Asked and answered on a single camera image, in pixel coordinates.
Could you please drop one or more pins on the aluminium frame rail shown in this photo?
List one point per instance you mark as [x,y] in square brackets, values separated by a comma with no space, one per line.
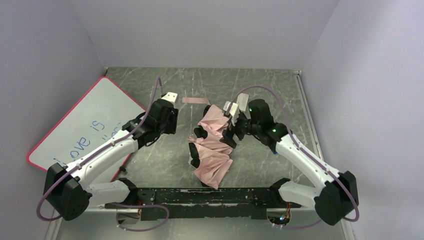
[100,223]

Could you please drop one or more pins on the red framed whiteboard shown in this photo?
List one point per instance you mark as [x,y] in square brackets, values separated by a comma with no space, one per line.
[92,121]

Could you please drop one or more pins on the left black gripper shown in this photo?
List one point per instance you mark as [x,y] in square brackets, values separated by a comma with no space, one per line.
[170,120]

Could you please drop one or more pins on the pink and black umbrella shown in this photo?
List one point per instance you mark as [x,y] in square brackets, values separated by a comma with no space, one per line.
[210,157]

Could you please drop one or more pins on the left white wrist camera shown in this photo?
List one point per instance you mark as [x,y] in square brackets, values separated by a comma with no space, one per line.
[171,97]

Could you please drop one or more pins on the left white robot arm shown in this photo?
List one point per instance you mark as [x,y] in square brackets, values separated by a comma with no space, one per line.
[70,189]

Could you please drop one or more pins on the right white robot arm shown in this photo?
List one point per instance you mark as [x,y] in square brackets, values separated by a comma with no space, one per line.
[333,194]

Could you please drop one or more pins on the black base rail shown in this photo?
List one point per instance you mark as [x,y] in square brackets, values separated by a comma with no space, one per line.
[197,203]

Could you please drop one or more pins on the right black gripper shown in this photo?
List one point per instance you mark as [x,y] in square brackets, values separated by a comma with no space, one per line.
[230,135]

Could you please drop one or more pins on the small white cardboard box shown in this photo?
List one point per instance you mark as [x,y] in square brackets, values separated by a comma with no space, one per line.
[242,101]

